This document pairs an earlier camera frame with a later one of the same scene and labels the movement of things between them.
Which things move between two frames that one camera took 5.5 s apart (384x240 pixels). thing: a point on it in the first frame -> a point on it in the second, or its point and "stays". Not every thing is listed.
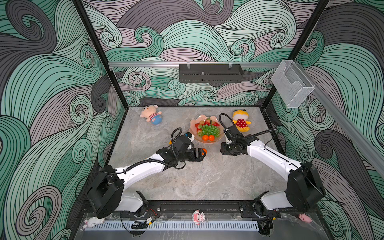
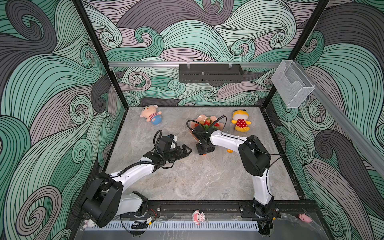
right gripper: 223,151 -> 200,152
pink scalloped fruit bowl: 206,130 stays
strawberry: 207,122 stays
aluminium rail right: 370,144 stays
